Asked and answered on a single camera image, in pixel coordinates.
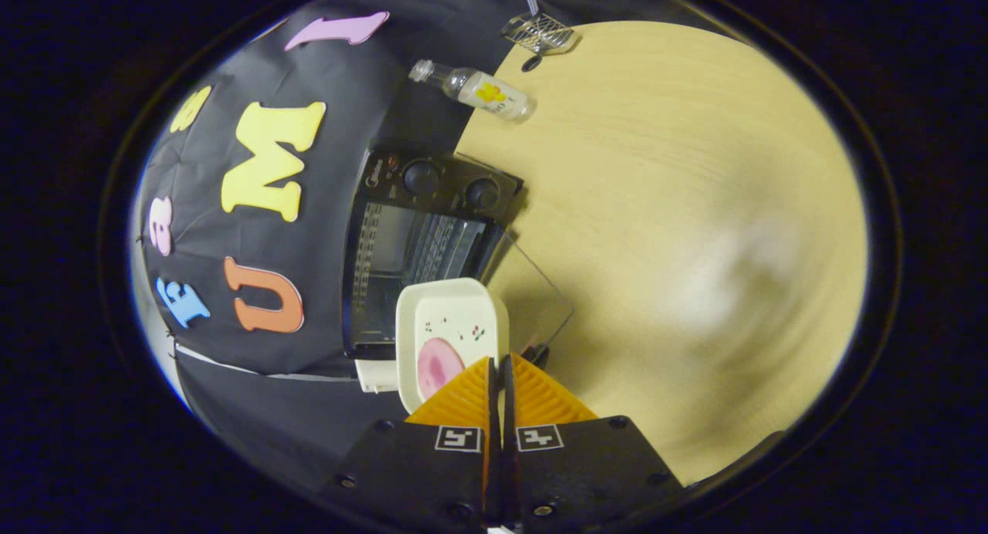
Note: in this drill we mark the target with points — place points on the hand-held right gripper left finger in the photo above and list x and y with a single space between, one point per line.
417 472

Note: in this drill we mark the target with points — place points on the small black round lid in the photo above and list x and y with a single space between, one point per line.
531 63

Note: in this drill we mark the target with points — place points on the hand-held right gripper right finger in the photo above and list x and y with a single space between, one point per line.
587 472

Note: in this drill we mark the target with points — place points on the clear drink bottle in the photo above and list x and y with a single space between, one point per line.
486 92

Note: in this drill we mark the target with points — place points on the black electric oven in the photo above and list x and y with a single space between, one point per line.
417 179

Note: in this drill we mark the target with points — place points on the cream food tray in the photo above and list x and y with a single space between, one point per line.
455 306

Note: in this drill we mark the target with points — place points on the white toaster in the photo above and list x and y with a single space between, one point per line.
374 376

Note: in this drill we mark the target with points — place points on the metal spoon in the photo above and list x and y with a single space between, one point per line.
531 1

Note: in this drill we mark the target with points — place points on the pink food slice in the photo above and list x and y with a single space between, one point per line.
438 364

